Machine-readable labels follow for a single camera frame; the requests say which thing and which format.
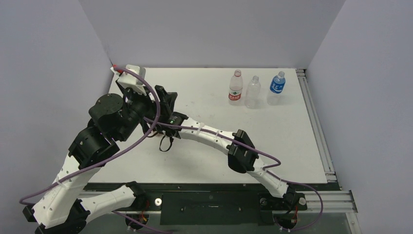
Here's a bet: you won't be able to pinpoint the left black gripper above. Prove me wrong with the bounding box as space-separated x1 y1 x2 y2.
118 84 177 141

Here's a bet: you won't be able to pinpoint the blue label water bottle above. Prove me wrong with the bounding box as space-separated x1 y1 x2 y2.
267 71 286 105

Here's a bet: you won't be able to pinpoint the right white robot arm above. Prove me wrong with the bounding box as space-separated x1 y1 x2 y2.
155 112 307 211

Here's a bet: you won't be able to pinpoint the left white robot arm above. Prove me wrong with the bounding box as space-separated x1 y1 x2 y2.
23 88 156 234

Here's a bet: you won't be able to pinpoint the red label water bottle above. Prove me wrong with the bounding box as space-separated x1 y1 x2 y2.
228 70 244 105

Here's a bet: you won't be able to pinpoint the clear empty plastic bottle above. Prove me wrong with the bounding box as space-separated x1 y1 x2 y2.
244 76 261 109

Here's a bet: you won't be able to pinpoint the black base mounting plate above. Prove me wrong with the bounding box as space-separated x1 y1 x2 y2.
80 182 339 227

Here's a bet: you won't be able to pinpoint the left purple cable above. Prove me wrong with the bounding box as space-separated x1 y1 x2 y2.
19 66 162 207

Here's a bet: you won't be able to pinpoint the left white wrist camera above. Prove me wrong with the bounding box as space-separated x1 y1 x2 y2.
110 64 147 96

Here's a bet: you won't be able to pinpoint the aluminium rail frame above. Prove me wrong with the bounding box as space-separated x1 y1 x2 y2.
296 69 357 213

